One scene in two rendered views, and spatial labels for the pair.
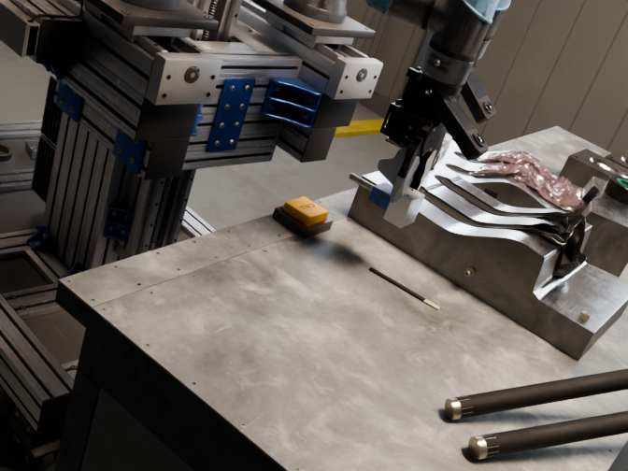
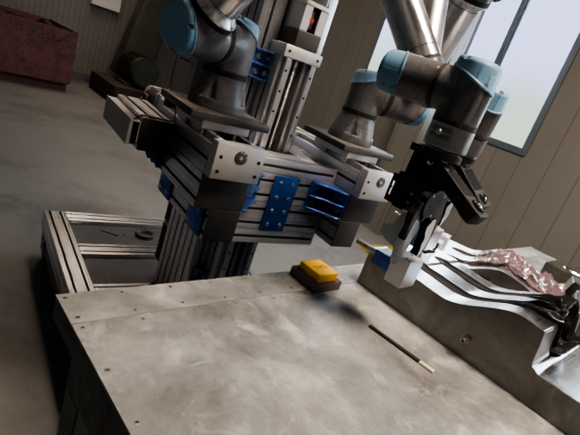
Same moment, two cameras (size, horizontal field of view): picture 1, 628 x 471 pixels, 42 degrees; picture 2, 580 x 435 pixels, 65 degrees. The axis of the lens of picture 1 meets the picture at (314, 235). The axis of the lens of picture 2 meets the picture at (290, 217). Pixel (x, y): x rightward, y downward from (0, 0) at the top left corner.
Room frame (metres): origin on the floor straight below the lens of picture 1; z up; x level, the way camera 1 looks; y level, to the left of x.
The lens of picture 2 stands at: (0.45, -0.10, 1.20)
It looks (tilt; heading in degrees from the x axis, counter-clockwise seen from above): 18 degrees down; 14
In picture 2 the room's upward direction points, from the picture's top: 19 degrees clockwise
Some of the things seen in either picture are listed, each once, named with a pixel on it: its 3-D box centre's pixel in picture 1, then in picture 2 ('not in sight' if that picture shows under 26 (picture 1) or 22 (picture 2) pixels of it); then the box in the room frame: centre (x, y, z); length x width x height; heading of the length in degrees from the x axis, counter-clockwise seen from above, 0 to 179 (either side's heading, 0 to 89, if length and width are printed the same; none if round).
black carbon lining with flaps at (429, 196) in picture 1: (503, 209); (497, 286); (1.44, -0.32, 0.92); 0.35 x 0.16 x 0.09; 62
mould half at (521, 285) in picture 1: (497, 236); (491, 311); (1.42, -0.33, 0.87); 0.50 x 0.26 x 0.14; 62
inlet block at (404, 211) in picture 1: (381, 193); (383, 256); (1.28, -0.08, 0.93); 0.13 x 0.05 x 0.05; 63
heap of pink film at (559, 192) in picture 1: (532, 173); (519, 267); (1.77, -0.42, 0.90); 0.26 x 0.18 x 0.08; 79
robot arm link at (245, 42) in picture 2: not in sight; (230, 41); (1.53, 0.47, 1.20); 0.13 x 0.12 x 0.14; 167
